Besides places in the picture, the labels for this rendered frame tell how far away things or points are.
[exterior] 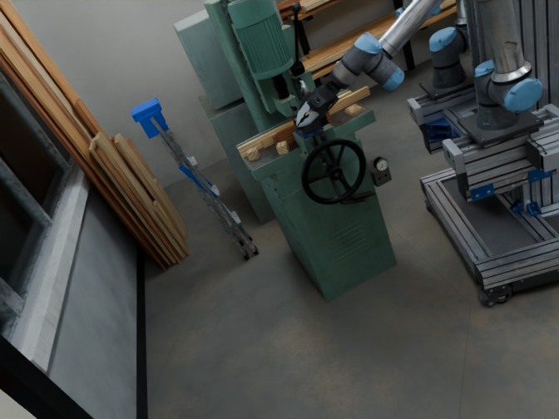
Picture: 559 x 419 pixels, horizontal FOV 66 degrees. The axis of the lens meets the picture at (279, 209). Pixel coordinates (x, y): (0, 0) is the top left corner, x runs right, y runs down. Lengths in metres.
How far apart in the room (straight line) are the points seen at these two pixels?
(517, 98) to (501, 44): 0.18
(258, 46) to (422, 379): 1.52
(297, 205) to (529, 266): 1.01
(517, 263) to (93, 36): 3.52
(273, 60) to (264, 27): 0.13
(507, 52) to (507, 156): 0.46
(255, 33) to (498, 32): 0.86
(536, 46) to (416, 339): 1.29
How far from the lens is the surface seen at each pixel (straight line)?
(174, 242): 3.21
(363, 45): 1.38
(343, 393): 2.05
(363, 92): 2.13
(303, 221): 2.04
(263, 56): 1.85
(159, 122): 2.48
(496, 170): 1.87
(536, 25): 1.94
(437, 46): 2.16
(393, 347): 2.12
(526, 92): 1.61
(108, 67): 4.18
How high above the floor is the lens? 1.70
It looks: 32 degrees down
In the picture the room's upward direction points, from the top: 24 degrees counter-clockwise
